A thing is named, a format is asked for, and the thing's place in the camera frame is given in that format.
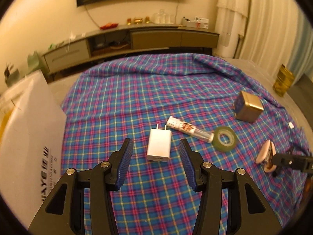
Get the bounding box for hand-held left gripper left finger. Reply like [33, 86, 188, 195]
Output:
[28, 138, 134, 235]

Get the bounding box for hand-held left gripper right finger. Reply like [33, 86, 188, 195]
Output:
[178, 138, 282, 235]

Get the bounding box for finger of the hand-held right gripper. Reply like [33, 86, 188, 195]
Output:
[273, 153, 313, 177]

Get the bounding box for white stapler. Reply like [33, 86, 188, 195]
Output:
[255, 140, 277, 173]

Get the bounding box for white charger plug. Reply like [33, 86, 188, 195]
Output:
[147, 124, 172, 162]

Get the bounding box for patterned white tube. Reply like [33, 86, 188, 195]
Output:
[166, 116, 214, 143]

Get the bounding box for gold square tin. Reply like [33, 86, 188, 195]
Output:
[234, 90, 264, 123]

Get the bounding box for white cardboard box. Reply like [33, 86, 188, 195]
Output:
[0, 70, 67, 226]

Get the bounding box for green tape roll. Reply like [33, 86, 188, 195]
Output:
[213, 126, 237, 152]

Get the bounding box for blue plaid cloth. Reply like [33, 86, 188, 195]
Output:
[60, 52, 313, 235]

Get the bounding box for gold glass vase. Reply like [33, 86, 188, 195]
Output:
[273, 64, 295, 97]

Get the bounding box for grey television cabinet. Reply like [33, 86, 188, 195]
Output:
[41, 24, 220, 75]

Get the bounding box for green plastic chair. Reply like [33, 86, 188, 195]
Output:
[27, 51, 43, 74]

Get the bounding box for cream curtain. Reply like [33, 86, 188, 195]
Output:
[241, 0, 313, 89]

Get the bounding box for white desktop organizer box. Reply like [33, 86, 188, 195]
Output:
[181, 16, 209, 29]

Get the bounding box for white bin with dark plant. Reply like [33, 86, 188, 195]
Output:
[4, 64, 20, 87]

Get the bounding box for glass cup set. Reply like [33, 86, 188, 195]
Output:
[153, 9, 174, 24]

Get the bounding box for white standing air conditioner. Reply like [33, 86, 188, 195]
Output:
[216, 0, 245, 58]

